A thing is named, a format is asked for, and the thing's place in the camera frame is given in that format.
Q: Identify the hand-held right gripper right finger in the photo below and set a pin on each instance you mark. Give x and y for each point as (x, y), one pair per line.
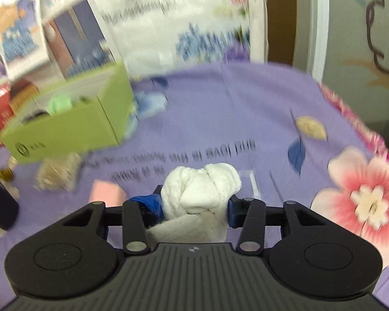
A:
(233, 210)

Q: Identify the white floral printed cloth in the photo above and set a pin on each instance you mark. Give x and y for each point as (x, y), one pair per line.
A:
(181, 22)

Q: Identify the purple floral bedsheet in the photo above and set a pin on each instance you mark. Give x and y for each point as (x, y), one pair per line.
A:
(246, 120)

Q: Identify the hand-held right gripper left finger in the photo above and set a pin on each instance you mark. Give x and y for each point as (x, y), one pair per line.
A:
(150, 205)

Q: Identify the green knotted towel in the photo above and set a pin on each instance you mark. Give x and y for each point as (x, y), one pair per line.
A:
(60, 103)

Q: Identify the white knotted towel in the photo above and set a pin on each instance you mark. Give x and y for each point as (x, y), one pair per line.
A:
(197, 188)

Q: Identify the black lidded cup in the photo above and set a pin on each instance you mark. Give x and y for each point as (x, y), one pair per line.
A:
(0, 201)

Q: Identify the light green cardboard box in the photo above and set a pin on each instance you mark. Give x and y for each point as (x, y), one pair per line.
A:
(68, 132)

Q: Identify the purple box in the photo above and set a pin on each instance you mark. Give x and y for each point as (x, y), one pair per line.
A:
(71, 32)

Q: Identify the yellow brown thread skein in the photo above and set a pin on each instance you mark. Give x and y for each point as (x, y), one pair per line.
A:
(5, 174)

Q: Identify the blue orange printed box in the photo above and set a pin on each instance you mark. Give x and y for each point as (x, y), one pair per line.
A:
(19, 39)

